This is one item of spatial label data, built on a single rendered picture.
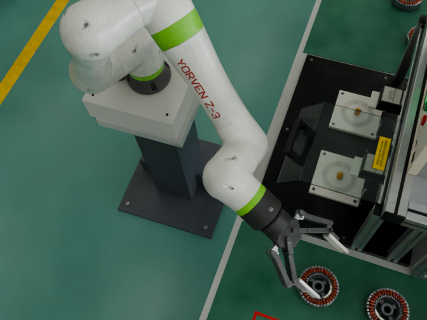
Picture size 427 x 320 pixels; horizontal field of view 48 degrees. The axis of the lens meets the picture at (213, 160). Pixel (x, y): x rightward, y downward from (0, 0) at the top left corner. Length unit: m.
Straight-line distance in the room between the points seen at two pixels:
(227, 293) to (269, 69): 1.57
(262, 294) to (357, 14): 1.11
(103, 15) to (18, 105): 1.89
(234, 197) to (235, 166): 0.07
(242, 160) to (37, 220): 1.56
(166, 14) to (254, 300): 0.81
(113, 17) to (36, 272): 1.60
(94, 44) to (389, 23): 1.23
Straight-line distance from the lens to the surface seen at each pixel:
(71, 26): 1.02
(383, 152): 1.25
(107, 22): 1.02
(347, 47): 1.84
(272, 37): 2.84
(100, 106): 1.63
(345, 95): 1.67
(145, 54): 1.45
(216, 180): 1.07
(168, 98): 1.58
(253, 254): 1.44
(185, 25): 1.06
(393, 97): 1.53
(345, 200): 1.49
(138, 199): 2.35
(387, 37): 1.90
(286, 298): 1.41
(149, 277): 2.24
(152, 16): 1.06
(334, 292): 1.40
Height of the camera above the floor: 2.14
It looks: 63 degrees down
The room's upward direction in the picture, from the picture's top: 9 degrees counter-clockwise
